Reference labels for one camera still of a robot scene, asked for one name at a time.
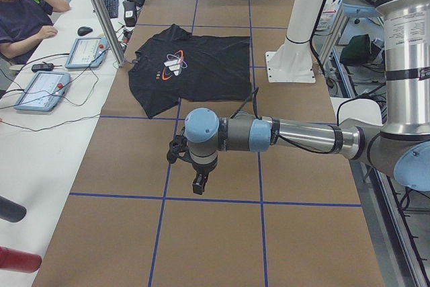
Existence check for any far teach pendant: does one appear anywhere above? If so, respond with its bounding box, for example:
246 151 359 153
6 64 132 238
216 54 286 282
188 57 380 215
65 37 108 69

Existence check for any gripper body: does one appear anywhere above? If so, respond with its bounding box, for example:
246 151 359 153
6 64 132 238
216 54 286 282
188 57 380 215
190 152 218 176

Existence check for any black handheld remote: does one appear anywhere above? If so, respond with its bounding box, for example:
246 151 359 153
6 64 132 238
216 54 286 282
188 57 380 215
31 63 54 73

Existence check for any dark grey cylinder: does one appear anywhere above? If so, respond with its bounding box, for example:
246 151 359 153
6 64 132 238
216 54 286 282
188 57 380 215
0 196 27 222

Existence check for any black device with label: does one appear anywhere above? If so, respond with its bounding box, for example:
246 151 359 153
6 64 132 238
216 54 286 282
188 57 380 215
122 1 137 27

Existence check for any black keyboard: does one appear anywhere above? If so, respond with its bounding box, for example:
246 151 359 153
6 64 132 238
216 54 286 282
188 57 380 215
102 0 118 18

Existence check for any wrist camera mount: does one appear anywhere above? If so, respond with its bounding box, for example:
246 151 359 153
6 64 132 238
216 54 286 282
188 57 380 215
167 127 190 165

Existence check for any black graphic t-shirt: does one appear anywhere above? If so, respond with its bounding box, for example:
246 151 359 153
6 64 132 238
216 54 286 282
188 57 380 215
128 24 252 118

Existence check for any seated person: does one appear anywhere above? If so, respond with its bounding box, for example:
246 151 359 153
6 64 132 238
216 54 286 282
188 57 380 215
1 0 71 65

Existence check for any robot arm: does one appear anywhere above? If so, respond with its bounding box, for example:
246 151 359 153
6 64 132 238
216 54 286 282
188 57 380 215
183 0 429 194

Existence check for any near teach pendant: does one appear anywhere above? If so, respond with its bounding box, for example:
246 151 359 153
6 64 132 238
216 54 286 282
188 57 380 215
14 71 71 112

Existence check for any white chair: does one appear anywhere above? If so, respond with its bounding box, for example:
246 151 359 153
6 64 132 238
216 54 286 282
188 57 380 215
331 97 383 126

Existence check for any aluminium frame post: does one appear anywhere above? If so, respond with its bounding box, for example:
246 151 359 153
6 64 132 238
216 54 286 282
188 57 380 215
91 0 125 67

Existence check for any black computer mouse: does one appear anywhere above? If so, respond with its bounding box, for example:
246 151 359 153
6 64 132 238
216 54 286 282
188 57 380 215
77 26 93 36

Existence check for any teach pendant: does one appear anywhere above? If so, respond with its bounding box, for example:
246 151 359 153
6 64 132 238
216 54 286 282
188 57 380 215
14 71 71 112
65 37 108 69

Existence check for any red cylinder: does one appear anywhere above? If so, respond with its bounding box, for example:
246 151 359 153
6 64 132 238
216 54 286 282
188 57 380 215
1 247 42 273

